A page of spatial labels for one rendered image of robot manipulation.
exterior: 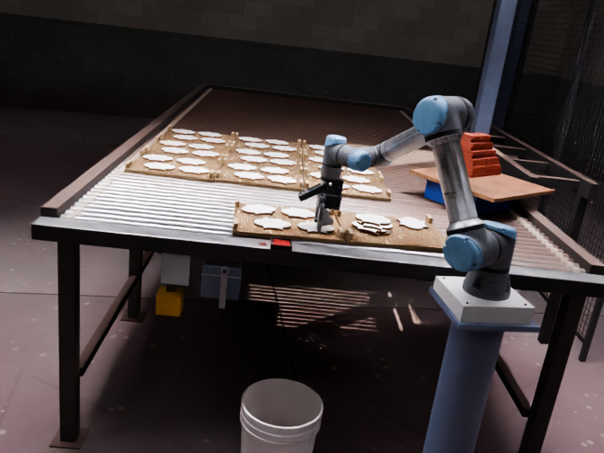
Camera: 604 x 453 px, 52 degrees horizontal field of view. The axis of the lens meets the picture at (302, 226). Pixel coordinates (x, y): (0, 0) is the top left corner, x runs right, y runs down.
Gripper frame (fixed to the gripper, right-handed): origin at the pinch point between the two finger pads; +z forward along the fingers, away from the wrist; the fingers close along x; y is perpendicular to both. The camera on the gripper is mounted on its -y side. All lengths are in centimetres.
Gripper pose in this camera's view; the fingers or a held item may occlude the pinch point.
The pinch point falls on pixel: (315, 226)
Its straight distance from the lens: 233.5
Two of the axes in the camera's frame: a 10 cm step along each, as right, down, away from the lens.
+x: -0.8, -3.3, 9.4
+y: 9.9, 1.1, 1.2
